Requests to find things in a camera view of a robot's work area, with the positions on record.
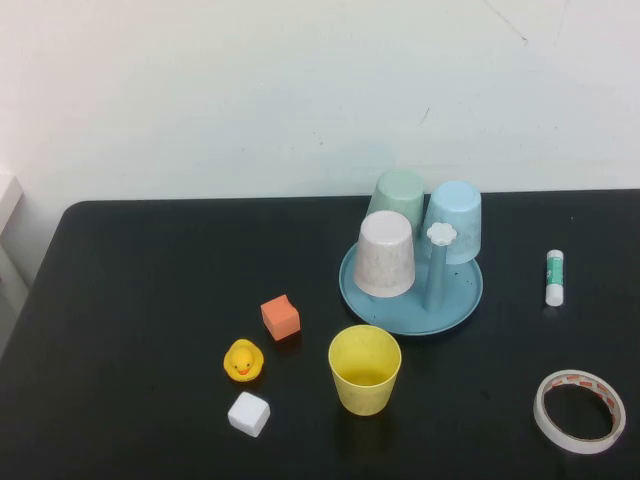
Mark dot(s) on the blue cup stand tray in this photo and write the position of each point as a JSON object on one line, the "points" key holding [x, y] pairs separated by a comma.
{"points": [[385, 312]]}

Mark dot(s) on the white foam cube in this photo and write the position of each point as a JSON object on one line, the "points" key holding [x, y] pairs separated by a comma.
{"points": [[248, 415]]}

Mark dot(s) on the yellow rubber duck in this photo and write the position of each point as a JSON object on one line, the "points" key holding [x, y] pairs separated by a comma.
{"points": [[243, 362]]}

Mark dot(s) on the green plastic cup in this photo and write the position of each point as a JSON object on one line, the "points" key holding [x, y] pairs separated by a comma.
{"points": [[397, 195]]}

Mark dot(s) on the white double-sided tape roll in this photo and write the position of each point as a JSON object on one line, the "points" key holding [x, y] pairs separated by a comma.
{"points": [[575, 445]]}

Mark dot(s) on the orange foam cube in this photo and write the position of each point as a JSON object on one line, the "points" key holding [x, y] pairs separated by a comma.
{"points": [[280, 320]]}

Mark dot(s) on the light blue plastic cup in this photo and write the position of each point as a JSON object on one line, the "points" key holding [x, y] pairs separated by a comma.
{"points": [[457, 215]]}

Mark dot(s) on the green white glue stick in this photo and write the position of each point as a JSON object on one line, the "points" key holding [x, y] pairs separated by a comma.
{"points": [[556, 280]]}

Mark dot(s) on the yellow plastic cup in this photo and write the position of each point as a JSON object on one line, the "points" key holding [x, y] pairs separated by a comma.
{"points": [[365, 395]]}

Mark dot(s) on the white speckled plastic cup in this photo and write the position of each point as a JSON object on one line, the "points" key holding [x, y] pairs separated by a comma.
{"points": [[385, 260]]}

